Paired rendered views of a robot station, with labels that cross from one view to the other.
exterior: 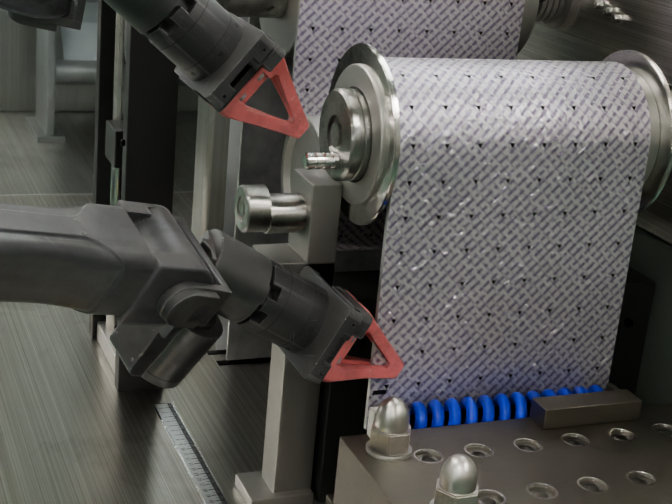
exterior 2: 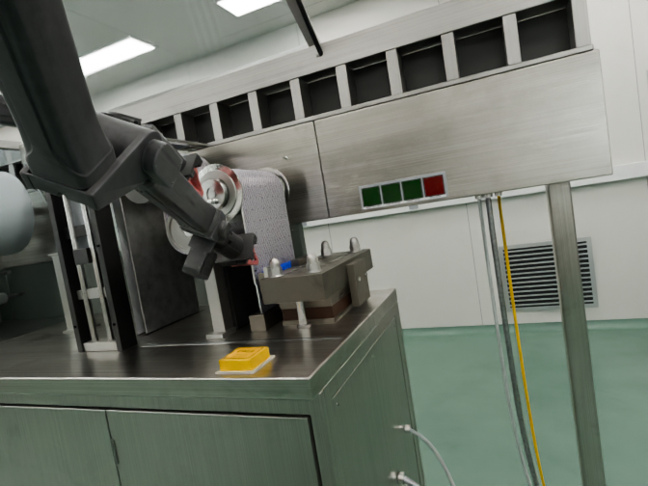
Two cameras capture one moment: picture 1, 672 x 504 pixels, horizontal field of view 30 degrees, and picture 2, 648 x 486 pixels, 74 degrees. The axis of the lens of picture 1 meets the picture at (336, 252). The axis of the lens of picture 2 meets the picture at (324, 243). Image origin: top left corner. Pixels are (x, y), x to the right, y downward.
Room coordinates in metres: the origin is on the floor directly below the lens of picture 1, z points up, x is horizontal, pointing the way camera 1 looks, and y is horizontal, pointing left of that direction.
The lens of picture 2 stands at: (0.06, 0.57, 1.17)
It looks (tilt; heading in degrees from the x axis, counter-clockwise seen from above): 4 degrees down; 316
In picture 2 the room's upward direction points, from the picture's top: 9 degrees counter-clockwise
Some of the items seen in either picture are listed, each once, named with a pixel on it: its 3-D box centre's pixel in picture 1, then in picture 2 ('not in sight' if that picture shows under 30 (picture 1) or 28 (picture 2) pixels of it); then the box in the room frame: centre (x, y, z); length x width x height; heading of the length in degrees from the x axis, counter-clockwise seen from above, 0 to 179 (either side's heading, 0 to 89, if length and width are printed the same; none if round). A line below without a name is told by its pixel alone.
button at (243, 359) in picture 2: not in sight; (245, 359); (0.76, 0.14, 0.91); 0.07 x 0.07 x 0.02; 23
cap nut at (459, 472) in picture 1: (457, 483); (312, 261); (0.80, -0.10, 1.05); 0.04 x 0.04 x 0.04
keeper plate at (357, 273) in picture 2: not in sight; (359, 281); (0.82, -0.28, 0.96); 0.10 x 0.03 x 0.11; 113
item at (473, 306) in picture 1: (502, 318); (271, 242); (0.99, -0.15, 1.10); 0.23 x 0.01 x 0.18; 113
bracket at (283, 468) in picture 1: (283, 343); (210, 276); (1.02, 0.04, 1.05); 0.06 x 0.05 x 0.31; 113
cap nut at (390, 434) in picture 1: (391, 424); (275, 266); (0.88, -0.06, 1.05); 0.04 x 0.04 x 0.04
